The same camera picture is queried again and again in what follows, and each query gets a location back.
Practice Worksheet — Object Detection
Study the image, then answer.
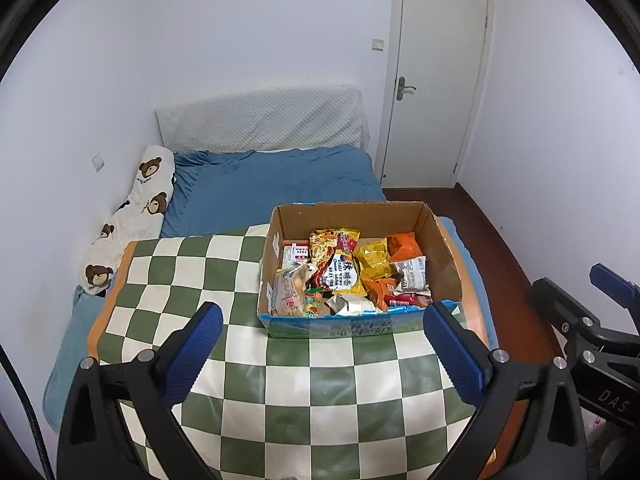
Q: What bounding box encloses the small orange snack packet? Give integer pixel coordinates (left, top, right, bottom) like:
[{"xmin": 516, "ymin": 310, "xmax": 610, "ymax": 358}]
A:
[{"xmin": 362, "ymin": 277, "xmax": 397, "ymax": 312}]

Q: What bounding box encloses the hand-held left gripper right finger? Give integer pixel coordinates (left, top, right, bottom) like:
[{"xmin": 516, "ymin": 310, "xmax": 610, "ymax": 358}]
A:
[{"xmin": 422, "ymin": 302, "xmax": 588, "ymax": 480}]

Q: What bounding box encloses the brown cardboard box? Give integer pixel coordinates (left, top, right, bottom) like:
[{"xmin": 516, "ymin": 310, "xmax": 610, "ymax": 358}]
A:
[{"xmin": 257, "ymin": 201, "xmax": 463, "ymax": 339}]

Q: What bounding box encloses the yellow snack packet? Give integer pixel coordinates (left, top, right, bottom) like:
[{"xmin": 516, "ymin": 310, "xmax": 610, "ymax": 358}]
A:
[{"xmin": 356, "ymin": 240, "xmax": 402, "ymax": 281}]

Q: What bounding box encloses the white padded headboard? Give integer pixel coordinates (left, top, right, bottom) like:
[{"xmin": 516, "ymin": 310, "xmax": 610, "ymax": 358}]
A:
[{"xmin": 155, "ymin": 85, "xmax": 369, "ymax": 154}]

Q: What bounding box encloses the beige bread packet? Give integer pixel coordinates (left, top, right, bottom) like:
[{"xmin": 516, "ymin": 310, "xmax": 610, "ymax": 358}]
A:
[{"xmin": 271, "ymin": 266, "xmax": 310, "ymax": 317}]

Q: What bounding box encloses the yellow red noodle packet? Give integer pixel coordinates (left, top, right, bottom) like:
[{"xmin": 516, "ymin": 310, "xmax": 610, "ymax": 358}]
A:
[{"xmin": 308, "ymin": 229, "xmax": 369, "ymax": 297}]

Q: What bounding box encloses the small red snack packet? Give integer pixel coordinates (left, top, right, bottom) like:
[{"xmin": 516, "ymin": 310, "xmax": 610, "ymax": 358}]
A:
[{"xmin": 386, "ymin": 292, "xmax": 432, "ymax": 309}]

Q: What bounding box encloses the red white snack packet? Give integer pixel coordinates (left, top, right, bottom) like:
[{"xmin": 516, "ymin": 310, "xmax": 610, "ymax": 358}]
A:
[{"xmin": 281, "ymin": 242, "xmax": 311, "ymax": 267}]

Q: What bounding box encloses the white packet with black label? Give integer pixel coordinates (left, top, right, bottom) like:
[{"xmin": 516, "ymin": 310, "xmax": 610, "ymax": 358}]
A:
[{"xmin": 394, "ymin": 257, "xmax": 430, "ymax": 294}]

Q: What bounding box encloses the silver white snack packet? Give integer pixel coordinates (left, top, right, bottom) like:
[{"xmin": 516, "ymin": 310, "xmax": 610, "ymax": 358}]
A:
[{"xmin": 326, "ymin": 294, "xmax": 377, "ymax": 317}]

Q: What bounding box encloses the blue quilt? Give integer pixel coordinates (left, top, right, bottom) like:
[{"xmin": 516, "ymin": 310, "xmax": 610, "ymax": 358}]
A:
[{"xmin": 161, "ymin": 144, "xmax": 387, "ymax": 238}]

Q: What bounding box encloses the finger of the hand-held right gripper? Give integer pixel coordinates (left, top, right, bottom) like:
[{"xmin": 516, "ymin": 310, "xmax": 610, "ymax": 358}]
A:
[
  {"xmin": 527, "ymin": 276, "xmax": 640, "ymax": 377},
  {"xmin": 589, "ymin": 262, "xmax": 640, "ymax": 312}
]

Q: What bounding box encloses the black cable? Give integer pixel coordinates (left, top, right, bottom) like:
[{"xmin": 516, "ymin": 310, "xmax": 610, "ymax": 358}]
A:
[{"xmin": 0, "ymin": 344, "xmax": 57, "ymax": 480}]

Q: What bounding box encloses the green white checkered mat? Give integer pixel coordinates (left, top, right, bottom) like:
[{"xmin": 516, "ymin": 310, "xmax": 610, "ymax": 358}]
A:
[{"xmin": 87, "ymin": 222, "xmax": 526, "ymax": 480}]

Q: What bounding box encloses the white door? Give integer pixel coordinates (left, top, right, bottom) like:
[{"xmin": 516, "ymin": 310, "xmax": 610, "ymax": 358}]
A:
[{"xmin": 379, "ymin": 0, "xmax": 494, "ymax": 187}]

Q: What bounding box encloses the bear print pillow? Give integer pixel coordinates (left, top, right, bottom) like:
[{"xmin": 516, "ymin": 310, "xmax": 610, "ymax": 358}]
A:
[{"xmin": 80, "ymin": 145, "xmax": 176, "ymax": 297}]

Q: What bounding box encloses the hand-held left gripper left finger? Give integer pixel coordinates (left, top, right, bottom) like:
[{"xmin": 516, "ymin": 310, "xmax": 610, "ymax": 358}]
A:
[{"xmin": 56, "ymin": 301, "xmax": 224, "ymax": 480}]

